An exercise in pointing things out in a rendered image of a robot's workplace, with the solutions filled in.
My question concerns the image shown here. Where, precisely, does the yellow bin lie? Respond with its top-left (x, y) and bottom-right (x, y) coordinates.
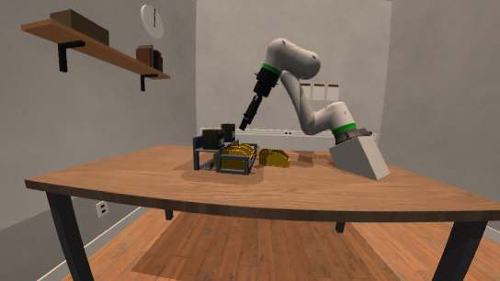
top-left (258, 149), bottom-right (290, 168)
top-left (213, 150), bottom-right (247, 170)
top-left (231, 143), bottom-right (255, 158)
top-left (225, 146), bottom-right (253, 162)

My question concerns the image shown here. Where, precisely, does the grey metal shelf rack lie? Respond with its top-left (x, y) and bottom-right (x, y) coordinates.
top-left (193, 136), bottom-right (259, 175)

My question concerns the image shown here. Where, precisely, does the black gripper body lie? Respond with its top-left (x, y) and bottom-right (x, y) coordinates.
top-left (254, 81), bottom-right (272, 103)

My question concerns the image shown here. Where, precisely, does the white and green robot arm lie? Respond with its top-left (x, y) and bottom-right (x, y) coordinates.
top-left (255, 39), bottom-right (372, 145)

